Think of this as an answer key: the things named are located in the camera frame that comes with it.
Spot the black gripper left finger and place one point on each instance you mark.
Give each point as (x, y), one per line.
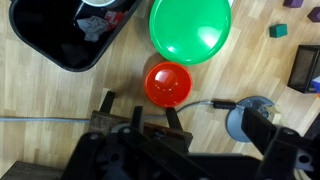
(129, 155)

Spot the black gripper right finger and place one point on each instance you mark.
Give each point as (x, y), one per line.
(284, 150)

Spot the green block near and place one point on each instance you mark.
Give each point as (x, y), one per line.
(278, 30)

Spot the purple block near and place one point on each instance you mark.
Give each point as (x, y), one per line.
(314, 15)

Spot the purple block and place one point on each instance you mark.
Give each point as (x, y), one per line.
(293, 3)
(314, 15)

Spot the purple block far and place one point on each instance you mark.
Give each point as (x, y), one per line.
(293, 3)

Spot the wooden desk lamp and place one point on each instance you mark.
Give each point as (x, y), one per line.
(248, 113)

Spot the colourful cube puzzle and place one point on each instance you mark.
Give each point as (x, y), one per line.
(316, 84)

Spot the red plastic bowl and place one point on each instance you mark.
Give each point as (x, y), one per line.
(168, 84)

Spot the large black plastic bin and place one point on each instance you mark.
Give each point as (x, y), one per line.
(51, 27)

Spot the green plastic plate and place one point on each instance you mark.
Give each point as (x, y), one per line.
(189, 32)

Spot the black wire mesh tray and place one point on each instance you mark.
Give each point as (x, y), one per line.
(305, 68)

